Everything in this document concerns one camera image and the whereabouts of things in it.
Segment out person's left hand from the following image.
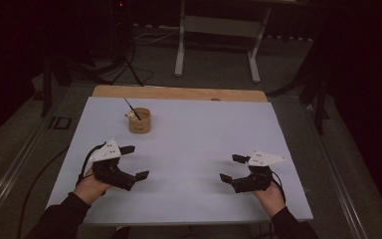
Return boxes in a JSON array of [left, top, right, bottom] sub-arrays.
[[73, 164, 114, 206]]

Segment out round wooden brush cup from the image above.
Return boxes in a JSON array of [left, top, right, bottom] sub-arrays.
[[124, 107, 152, 134]]

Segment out thin black brush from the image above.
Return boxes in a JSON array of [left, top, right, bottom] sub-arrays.
[[122, 97, 143, 121]]

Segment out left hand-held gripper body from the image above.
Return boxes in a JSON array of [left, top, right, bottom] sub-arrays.
[[89, 137, 138, 192]]

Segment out white floor cable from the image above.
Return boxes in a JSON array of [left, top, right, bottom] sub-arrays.
[[132, 30, 181, 47]]

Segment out right hand-held gripper cable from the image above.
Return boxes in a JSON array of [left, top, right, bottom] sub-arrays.
[[271, 169, 287, 204]]

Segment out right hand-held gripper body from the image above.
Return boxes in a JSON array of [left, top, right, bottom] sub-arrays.
[[231, 149, 287, 194]]

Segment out black tripod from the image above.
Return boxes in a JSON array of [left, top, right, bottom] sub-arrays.
[[107, 0, 146, 88]]

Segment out white table mat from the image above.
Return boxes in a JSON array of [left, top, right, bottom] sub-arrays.
[[45, 96, 314, 227]]

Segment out black rectangular floor frame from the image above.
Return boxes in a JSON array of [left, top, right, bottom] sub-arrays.
[[47, 116, 73, 130]]

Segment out metal floor rail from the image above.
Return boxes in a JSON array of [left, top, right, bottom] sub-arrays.
[[0, 123, 49, 230], [302, 104, 370, 239]]

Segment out white metal stand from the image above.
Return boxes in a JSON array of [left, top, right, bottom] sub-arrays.
[[174, 0, 273, 85]]

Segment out person's right hand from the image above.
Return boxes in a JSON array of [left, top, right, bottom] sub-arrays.
[[253, 180, 287, 219]]

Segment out dark metal post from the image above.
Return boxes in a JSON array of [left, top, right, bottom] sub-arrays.
[[313, 78, 330, 135], [40, 54, 54, 118]]

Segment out black floor cable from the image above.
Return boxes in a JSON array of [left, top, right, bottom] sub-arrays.
[[15, 144, 72, 239]]

